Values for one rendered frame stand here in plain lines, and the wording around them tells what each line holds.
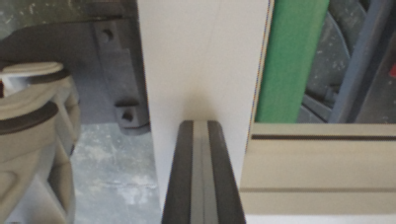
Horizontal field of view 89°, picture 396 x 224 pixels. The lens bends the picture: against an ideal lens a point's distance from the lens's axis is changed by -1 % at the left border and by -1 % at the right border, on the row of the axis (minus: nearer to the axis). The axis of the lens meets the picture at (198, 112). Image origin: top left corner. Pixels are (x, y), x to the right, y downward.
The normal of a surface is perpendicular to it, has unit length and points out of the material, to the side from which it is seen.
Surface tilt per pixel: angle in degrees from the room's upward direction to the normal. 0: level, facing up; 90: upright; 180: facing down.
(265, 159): 90
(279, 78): 0
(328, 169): 90
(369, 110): 0
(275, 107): 0
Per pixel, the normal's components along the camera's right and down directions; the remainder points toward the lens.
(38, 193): 0.19, 0.46
